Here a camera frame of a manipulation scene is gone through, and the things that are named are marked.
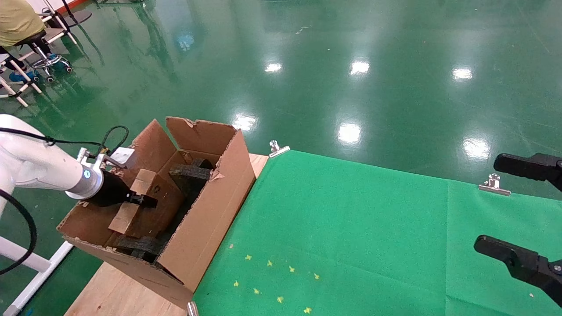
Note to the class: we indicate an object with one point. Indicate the white table leg frame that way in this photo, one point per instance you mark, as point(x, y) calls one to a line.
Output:
point(22, 256)

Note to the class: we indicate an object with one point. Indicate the black round stand base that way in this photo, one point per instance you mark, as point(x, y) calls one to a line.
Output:
point(79, 16)

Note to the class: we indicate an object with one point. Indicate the black foam insert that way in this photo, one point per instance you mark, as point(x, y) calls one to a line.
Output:
point(191, 173)

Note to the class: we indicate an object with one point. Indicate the small taped cardboard box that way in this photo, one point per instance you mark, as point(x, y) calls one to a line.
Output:
point(131, 217)

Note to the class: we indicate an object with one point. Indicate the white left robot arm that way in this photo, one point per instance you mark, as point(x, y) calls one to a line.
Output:
point(30, 162)

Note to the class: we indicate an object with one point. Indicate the black wheeled stool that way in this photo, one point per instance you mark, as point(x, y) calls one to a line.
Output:
point(41, 48)

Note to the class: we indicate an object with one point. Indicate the person in yellow shirt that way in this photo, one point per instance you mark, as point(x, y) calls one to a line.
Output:
point(17, 19)

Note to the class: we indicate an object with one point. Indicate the green table cloth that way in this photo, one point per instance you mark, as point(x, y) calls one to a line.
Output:
point(395, 245)

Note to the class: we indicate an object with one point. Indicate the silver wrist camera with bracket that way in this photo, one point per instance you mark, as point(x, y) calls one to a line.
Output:
point(122, 154)

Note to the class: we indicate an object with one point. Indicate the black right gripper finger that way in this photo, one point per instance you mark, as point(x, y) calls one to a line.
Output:
point(527, 164)
point(513, 259)

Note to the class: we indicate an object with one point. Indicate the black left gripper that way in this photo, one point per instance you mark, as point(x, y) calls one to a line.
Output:
point(112, 193)

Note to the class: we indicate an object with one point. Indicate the large open cardboard carton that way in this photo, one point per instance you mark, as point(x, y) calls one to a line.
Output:
point(206, 219)

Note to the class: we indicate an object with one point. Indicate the white pipe frame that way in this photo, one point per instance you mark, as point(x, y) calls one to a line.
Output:
point(61, 22)
point(17, 87)

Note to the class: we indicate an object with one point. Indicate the blue shoe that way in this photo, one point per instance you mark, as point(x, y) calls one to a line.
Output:
point(19, 77)

